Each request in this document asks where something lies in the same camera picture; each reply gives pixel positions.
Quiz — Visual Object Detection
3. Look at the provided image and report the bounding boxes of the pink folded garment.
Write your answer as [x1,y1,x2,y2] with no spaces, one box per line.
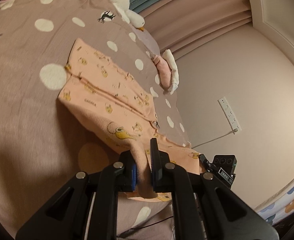
[153,54,174,90]

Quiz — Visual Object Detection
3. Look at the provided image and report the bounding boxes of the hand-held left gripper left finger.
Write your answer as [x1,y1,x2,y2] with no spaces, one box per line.
[15,150,137,240]

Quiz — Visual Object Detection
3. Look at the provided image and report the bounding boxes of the pink curtain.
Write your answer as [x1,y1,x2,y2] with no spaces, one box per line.
[137,0,254,60]

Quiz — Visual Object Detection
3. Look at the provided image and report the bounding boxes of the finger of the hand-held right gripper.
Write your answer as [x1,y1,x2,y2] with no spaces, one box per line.
[199,153,211,171]

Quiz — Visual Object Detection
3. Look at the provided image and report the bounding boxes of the floral print cloth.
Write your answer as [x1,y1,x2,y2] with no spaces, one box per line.
[256,181,294,227]

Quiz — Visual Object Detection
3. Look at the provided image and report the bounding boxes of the white wall power strip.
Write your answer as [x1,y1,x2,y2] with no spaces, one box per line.
[218,96,242,135]

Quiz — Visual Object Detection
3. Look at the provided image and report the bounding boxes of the white folded garment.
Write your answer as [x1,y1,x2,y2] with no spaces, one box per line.
[162,49,180,94]

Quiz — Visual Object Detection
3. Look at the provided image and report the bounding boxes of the peach cartoon-print long-sleeve shirt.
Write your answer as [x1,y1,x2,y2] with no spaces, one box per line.
[57,38,207,202]

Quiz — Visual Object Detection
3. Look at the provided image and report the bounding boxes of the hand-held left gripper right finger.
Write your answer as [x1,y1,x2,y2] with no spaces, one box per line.
[149,138,280,240]

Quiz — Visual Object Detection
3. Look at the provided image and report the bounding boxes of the white power cable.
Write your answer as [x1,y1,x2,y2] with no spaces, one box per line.
[192,129,237,149]

